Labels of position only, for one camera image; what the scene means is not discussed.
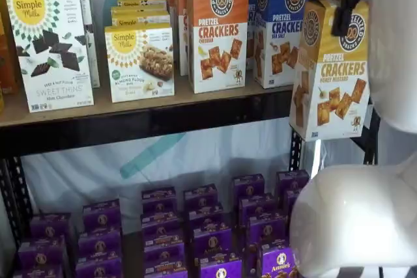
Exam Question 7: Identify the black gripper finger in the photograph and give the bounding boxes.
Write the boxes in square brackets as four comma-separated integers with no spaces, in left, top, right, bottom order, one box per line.
[331,0,371,36]

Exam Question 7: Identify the yellow white pretzel crackers box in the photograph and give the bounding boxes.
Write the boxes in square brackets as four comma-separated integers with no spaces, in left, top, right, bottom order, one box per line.
[289,0,372,143]

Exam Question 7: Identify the blue pretzel crackers box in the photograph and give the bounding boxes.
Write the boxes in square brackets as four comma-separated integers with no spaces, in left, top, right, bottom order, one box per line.
[252,0,316,90]
[242,0,271,71]

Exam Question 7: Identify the purple Annie's box teal band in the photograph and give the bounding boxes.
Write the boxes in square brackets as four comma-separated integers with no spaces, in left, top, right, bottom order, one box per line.
[282,189,304,215]
[276,169,310,201]

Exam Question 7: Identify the bare particle board shelf panel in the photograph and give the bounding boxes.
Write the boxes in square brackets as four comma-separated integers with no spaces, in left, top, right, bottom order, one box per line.
[0,83,295,128]

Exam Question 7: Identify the Simple Mills almond bars box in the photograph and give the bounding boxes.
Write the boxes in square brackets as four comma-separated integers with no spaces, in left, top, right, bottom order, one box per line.
[117,0,168,10]
[104,23,175,104]
[110,6,171,28]

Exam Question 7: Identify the purple Annie's box brown band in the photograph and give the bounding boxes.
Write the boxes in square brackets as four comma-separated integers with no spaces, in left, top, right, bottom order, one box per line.
[238,193,276,224]
[259,245,300,278]
[246,214,289,250]
[232,174,265,201]

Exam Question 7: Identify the black metal shelf beam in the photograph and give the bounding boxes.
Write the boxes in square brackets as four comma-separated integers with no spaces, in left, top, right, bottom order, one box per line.
[0,90,295,159]

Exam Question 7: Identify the purple Annie's box orange band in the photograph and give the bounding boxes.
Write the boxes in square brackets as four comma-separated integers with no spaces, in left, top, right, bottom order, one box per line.
[198,256,244,278]
[183,183,218,211]
[188,204,225,230]
[192,227,233,259]

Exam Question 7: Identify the Simple Mills Sweet Thins box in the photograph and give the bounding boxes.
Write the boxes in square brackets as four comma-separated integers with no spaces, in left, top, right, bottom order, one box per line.
[23,0,101,89]
[5,0,94,113]

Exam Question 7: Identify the purple Annie's macaroni box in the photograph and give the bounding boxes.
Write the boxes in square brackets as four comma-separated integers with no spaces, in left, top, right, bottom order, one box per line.
[82,198,122,232]
[145,263,189,278]
[29,212,73,243]
[143,237,186,268]
[141,186,178,215]
[78,229,123,259]
[12,264,65,278]
[75,257,124,278]
[18,237,68,269]
[140,212,180,240]

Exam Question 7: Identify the wooden metal shelf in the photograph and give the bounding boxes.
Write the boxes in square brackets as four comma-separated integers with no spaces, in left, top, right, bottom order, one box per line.
[19,0,403,217]

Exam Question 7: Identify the plain orange snack box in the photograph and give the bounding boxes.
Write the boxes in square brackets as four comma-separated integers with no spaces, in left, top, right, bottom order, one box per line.
[0,0,23,96]

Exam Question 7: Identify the purple Annie's snack boxes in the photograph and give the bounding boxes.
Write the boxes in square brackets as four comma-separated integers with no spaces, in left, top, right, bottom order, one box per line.
[65,206,261,278]

